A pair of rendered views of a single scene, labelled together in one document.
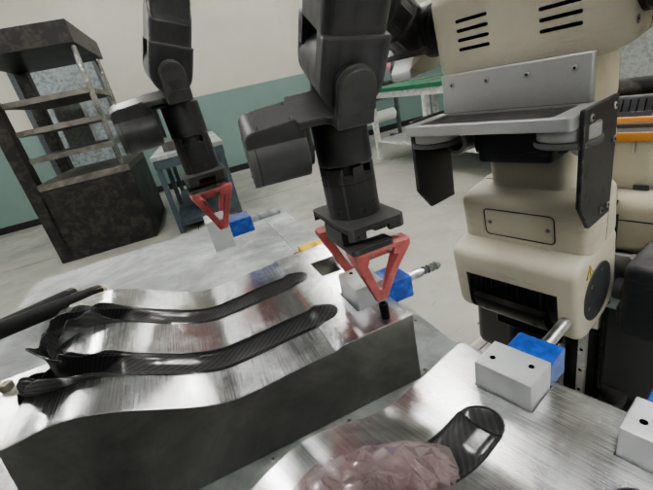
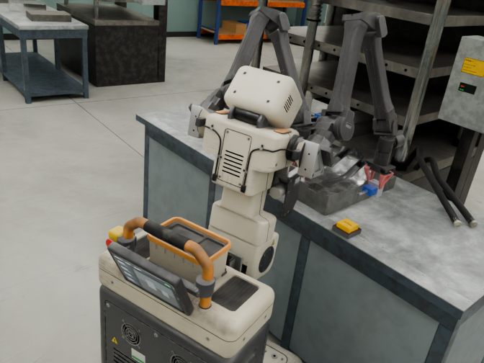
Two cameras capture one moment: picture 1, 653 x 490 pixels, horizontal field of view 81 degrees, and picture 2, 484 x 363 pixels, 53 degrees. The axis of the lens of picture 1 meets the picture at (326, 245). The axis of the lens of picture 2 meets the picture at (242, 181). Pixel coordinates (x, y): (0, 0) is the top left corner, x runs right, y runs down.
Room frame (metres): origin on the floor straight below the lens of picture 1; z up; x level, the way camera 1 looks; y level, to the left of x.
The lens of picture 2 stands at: (1.96, -1.06, 1.74)
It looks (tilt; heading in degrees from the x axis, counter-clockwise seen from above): 26 degrees down; 154
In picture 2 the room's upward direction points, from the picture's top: 7 degrees clockwise
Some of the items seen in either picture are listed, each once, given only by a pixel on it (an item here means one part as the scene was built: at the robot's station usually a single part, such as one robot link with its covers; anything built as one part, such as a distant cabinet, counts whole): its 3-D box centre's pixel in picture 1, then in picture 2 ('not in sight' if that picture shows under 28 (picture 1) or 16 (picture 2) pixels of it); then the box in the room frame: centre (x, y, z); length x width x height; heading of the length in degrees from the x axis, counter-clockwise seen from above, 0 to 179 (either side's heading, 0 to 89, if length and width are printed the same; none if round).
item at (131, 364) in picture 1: (180, 324); (339, 165); (0.39, 0.19, 0.92); 0.35 x 0.16 x 0.09; 108
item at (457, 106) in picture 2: not in sight; (452, 186); (0.39, 0.94, 0.73); 0.30 x 0.22 x 1.47; 18
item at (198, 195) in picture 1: (214, 200); (374, 174); (0.64, 0.17, 0.99); 0.07 x 0.07 x 0.09; 17
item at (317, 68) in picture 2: not in sight; (364, 87); (-0.45, 0.91, 1.01); 1.10 x 0.74 x 0.05; 18
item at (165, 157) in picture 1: (196, 169); not in sight; (4.82, 1.35, 0.46); 1.90 x 0.70 x 0.92; 14
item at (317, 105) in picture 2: not in sight; (352, 114); (-0.37, 0.80, 0.87); 0.50 x 0.27 x 0.17; 108
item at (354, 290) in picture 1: (395, 282); not in sight; (0.42, -0.08, 0.89); 0.13 x 0.05 x 0.05; 108
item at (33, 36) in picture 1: (85, 144); not in sight; (4.59, 2.37, 1.03); 1.54 x 0.94 x 2.06; 14
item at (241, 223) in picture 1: (245, 222); (368, 190); (0.66, 0.13, 0.94); 0.13 x 0.05 x 0.05; 107
